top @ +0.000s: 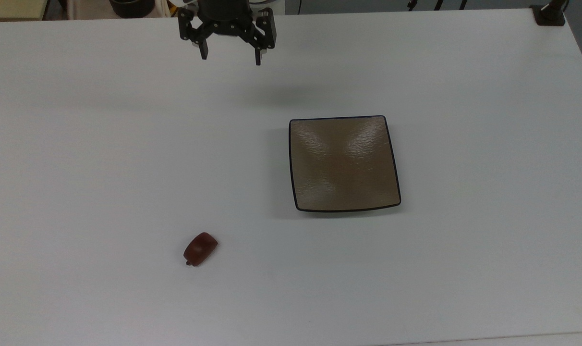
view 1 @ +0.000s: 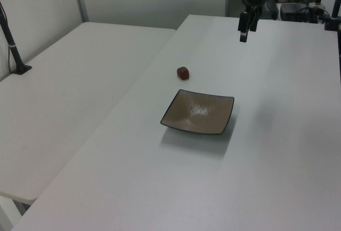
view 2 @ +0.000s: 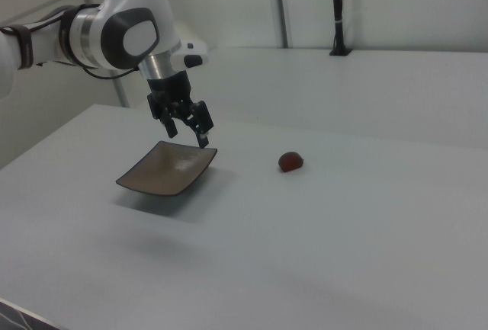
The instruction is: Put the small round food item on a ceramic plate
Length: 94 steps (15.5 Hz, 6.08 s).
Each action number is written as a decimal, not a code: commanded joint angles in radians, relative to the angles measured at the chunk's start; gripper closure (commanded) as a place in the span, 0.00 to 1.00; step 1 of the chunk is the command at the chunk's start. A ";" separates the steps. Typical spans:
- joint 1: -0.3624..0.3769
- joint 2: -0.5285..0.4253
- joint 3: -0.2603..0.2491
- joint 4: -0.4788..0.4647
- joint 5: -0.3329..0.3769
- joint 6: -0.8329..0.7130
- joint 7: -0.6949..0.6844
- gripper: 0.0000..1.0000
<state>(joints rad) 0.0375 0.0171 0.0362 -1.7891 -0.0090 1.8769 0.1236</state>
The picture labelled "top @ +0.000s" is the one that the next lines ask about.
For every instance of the black round container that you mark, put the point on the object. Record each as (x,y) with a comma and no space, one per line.
(131,7)

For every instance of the black table clamp mount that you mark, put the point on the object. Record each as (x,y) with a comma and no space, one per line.
(549,14)

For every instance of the square brown ceramic plate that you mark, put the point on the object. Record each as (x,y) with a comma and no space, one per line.
(344,163)

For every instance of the small brown round food item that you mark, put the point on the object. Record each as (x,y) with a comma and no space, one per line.
(200,249)

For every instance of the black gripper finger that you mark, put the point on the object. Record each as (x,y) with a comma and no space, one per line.
(189,29)
(267,29)

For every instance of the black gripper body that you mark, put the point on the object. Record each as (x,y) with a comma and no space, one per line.
(224,14)

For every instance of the black stand legs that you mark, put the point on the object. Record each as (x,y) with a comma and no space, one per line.
(437,4)

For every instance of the light wooden board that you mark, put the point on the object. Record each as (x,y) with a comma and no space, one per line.
(12,8)

